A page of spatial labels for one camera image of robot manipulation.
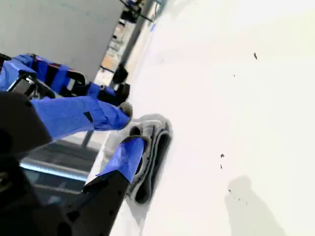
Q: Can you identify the grey striped towel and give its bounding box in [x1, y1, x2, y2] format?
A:
[125, 113, 174, 205]

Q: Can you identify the white board panel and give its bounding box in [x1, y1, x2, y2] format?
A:
[0, 0, 125, 86]

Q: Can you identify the steel post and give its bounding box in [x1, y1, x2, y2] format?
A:
[19, 158, 90, 182]

